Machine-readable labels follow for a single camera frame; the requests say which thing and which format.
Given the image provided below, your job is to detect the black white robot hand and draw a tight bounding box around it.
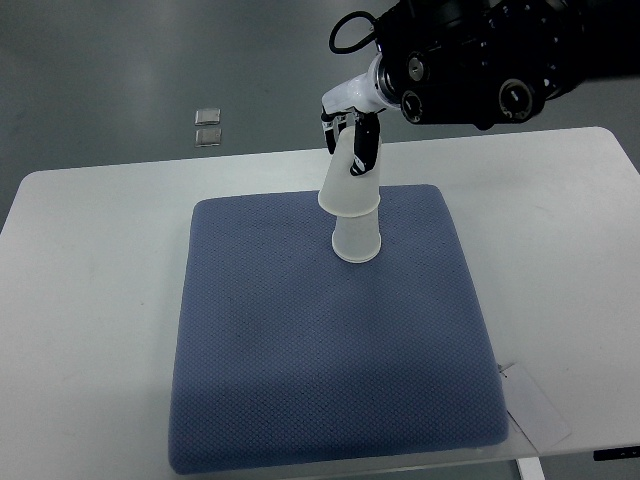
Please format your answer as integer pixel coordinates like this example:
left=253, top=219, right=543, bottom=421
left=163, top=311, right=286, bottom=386
left=321, top=54, right=394, bottom=176

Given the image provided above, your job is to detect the white paper cup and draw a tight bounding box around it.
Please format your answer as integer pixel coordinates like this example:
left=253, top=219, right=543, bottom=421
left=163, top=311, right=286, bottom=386
left=331, top=209, right=381, bottom=264
left=318, top=126, right=381, bottom=218

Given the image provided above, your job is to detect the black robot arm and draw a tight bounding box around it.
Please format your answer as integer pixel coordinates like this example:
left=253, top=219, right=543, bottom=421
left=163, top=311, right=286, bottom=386
left=374, top=1, right=639, bottom=130

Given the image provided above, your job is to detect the white paper cup on cushion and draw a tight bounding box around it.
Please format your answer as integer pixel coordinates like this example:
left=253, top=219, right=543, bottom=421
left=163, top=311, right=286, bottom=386
left=331, top=209, right=381, bottom=264

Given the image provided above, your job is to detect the upper floor outlet plate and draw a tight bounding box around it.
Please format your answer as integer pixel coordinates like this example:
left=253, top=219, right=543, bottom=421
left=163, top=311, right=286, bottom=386
left=194, top=107, right=221, bottom=126

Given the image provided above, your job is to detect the floor outlet plate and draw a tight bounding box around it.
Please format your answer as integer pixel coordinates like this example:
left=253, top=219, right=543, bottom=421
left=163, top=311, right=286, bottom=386
left=194, top=107, right=221, bottom=126
left=195, top=127, right=222, bottom=148

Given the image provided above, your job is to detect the lower floor outlet plate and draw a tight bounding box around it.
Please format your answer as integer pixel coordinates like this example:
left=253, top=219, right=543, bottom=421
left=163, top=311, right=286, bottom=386
left=195, top=127, right=222, bottom=148

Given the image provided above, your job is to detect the blue textured cushion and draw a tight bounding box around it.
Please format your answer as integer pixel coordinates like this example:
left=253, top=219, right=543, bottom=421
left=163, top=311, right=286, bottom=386
left=168, top=185, right=509, bottom=474

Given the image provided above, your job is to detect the white paper tag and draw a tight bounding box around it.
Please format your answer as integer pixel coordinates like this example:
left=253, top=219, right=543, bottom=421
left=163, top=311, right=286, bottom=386
left=500, top=363, right=572, bottom=453

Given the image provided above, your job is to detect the white table leg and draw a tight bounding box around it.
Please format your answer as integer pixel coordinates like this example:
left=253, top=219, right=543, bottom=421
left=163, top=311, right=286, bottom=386
left=516, top=457, right=546, bottom=480

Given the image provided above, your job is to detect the black table control panel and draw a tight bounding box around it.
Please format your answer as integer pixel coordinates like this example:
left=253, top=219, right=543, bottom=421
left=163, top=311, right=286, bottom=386
left=593, top=446, right=640, bottom=462

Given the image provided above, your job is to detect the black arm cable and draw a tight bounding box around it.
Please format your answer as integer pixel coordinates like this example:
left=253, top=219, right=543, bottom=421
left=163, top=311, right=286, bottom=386
left=329, top=10, right=382, bottom=55

